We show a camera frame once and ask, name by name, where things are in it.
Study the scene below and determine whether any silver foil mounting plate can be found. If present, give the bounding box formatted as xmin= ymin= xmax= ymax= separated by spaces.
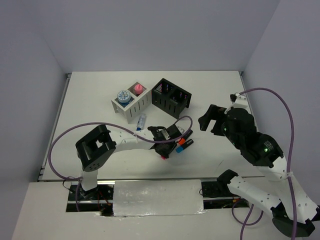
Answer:
xmin=66 ymin=178 xmax=245 ymax=217

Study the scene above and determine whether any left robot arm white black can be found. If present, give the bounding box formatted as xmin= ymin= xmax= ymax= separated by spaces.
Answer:
xmin=75 ymin=124 xmax=185 ymax=200

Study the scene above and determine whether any blue highlighter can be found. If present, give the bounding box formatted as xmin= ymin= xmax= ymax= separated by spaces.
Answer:
xmin=175 ymin=139 xmax=194 ymax=153

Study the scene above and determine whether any orange highlighter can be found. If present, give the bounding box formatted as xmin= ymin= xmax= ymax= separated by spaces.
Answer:
xmin=177 ymin=129 xmax=193 ymax=146

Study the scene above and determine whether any white two-slot organizer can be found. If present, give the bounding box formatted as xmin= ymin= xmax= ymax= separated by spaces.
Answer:
xmin=111 ymin=81 xmax=152 ymax=123

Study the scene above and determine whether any black two-slot organizer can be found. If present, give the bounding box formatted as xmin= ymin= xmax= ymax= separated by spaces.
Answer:
xmin=151 ymin=78 xmax=192 ymax=119

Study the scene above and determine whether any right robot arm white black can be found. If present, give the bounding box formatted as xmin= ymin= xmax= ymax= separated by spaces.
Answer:
xmin=198 ymin=104 xmax=320 ymax=238

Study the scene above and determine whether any clear blue-capped glue tube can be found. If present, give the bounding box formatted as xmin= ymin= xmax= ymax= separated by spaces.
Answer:
xmin=136 ymin=113 xmax=147 ymax=131

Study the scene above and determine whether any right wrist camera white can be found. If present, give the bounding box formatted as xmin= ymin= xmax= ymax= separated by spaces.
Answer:
xmin=224 ymin=93 xmax=249 ymax=114

